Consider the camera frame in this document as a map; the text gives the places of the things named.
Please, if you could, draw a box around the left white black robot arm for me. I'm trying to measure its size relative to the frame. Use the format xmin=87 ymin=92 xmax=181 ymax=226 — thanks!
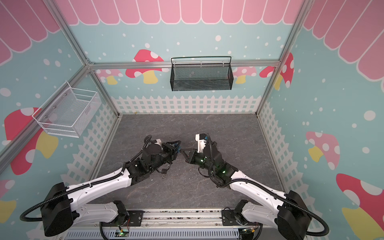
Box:
xmin=39 ymin=140 xmax=181 ymax=237

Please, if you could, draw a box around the white mesh wall basket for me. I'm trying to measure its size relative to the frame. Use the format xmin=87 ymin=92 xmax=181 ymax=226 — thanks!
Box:
xmin=32 ymin=82 xmax=102 ymax=138

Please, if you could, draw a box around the right black corrugated cable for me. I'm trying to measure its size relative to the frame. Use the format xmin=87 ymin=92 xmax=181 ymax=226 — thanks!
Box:
xmin=205 ymin=133 xmax=330 ymax=237

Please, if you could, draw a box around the black mesh wall basket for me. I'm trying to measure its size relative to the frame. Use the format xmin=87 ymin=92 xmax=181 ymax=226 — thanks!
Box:
xmin=170 ymin=56 xmax=234 ymax=92

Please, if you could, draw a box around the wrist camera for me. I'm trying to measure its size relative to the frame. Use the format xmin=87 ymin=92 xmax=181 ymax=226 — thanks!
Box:
xmin=151 ymin=139 xmax=162 ymax=147
xmin=195 ymin=134 xmax=208 ymax=153

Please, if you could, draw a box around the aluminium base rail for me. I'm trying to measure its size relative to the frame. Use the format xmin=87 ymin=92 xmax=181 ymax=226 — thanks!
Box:
xmin=56 ymin=207 xmax=310 ymax=240

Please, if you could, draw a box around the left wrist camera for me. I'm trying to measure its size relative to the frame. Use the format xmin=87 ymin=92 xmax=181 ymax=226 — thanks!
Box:
xmin=151 ymin=139 xmax=162 ymax=147

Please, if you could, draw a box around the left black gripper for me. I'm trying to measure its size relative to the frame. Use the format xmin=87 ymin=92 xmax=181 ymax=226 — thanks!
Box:
xmin=149 ymin=141 xmax=182 ymax=173

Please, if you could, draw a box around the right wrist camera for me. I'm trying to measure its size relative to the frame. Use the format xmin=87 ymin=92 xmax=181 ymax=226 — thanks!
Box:
xmin=195 ymin=134 xmax=208 ymax=153

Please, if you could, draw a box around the white vented cable duct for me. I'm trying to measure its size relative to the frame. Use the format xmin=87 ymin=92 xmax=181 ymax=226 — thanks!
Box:
xmin=64 ymin=229 xmax=241 ymax=240

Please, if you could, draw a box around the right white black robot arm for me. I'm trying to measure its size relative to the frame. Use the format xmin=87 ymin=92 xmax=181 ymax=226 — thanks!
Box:
xmin=181 ymin=146 xmax=314 ymax=240

